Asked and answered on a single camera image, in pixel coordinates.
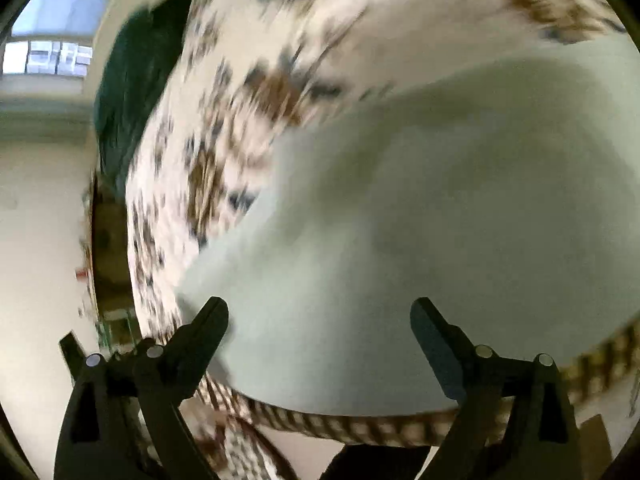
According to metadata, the dark green blanket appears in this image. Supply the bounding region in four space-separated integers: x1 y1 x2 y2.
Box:
93 0 192 202

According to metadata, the floral cream bed blanket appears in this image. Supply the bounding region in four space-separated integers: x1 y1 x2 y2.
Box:
126 0 626 340

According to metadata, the window with grille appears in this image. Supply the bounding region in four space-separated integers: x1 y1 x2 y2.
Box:
1 0 110 79

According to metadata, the brown checkered bed sheet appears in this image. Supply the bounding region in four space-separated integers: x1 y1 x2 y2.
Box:
182 321 639 479

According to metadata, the light green fleece pant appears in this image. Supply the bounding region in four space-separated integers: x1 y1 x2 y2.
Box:
177 36 639 416

